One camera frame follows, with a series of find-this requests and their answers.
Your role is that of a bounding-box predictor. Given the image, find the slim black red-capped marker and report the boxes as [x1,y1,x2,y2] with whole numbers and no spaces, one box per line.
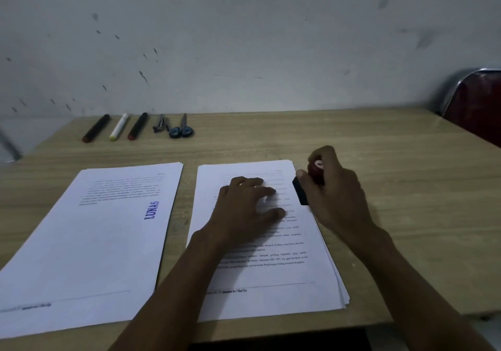
[81,114,111,144]

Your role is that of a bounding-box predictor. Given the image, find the white yellow-tipped marker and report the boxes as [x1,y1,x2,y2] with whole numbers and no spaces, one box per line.
[109,113,130,142]

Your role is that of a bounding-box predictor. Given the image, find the person's right forearm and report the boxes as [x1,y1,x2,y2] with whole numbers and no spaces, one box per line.
[344,223,497,351]

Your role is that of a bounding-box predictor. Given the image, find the thick black red-capped marker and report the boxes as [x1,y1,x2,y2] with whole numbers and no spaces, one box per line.
[127,112,149,141]

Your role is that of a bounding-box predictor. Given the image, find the person's left hand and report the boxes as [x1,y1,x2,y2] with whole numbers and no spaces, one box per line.
[194,176,287,250]

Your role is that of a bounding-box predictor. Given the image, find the red chrome-framed chair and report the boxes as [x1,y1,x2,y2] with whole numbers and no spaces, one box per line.
[439,67,501,148]

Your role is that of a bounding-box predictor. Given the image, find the red and black rubber stamp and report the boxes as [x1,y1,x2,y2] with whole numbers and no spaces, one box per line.
[292,159,326,207]

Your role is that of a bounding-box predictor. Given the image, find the blue-stamped printed paper stack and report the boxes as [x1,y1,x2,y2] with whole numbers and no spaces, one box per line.
[0,161,184,340]

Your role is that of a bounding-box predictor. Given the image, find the blue-handled scissors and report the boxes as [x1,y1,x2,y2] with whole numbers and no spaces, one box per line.
[163,113,195,139]

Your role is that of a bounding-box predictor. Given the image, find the person's left forearm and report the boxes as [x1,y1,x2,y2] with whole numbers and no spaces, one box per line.
[109,230,231,351]

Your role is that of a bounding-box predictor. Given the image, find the person's right hand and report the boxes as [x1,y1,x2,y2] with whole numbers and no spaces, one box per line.
[295,145,379,245]

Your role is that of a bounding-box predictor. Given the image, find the unstamped printed paper stack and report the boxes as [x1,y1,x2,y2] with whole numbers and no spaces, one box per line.
[186,160,351,323]

